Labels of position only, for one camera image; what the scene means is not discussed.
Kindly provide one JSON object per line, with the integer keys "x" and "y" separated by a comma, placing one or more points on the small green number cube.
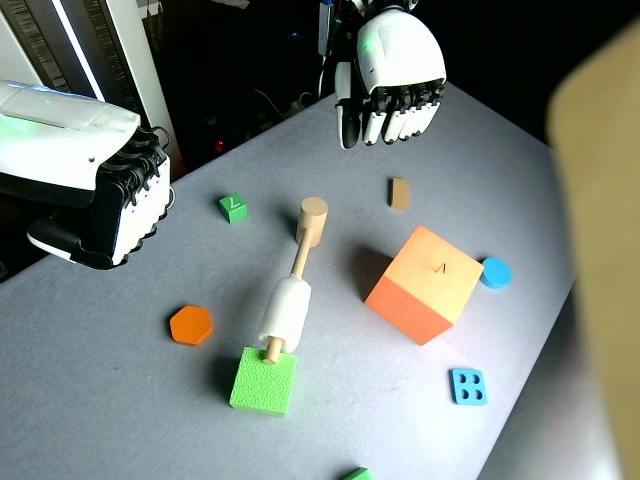
{"x": 233, "y": 207}

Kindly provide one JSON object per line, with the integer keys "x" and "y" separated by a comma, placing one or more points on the green textured cube block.
{"x": 262, "y": 382}

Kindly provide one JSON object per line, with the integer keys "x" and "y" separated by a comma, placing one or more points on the wooden mallet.
{"x": 290, "y": 310}

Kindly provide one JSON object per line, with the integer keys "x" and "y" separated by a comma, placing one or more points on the green block piece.
{"x": 358, "y": 474}

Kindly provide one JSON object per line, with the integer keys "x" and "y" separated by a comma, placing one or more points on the blue round disc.
{"x": 496, "y": 272}

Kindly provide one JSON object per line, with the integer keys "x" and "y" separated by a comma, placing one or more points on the grey table cloth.
{"x": 150, "y": 425}

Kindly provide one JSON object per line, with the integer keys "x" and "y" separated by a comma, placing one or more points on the tan blurred board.
{"x": 605, "y": 200}

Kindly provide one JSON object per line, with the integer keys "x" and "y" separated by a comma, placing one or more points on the large orange cube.
{"x": 420, "y": 295}

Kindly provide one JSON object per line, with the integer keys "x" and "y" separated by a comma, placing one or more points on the blue square four-hole block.
{"x": 468, "y": 386}

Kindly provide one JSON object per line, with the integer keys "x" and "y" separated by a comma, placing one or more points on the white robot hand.
{"x": 400, "y": 55}
{"x": 60, "y": 150}

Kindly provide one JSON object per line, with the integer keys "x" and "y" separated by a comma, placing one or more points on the orange hexagon block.
{"x": 191, "y": 325}

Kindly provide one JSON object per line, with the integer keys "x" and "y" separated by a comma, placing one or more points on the brown rectangular wooden block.
{"x": 400, "y": 193}

